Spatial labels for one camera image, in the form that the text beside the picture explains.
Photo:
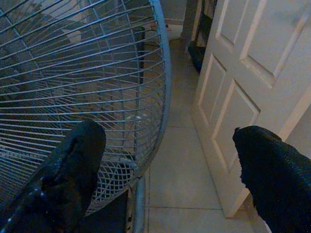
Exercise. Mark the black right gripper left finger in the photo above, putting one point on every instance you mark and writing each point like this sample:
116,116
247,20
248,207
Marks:
68,174

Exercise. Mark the white panelled door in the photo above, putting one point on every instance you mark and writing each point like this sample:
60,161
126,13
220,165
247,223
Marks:
267,36

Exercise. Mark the black upright stand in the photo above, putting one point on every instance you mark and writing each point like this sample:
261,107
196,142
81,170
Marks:
140,48

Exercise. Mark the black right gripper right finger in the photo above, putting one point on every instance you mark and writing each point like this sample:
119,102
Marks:
277,174

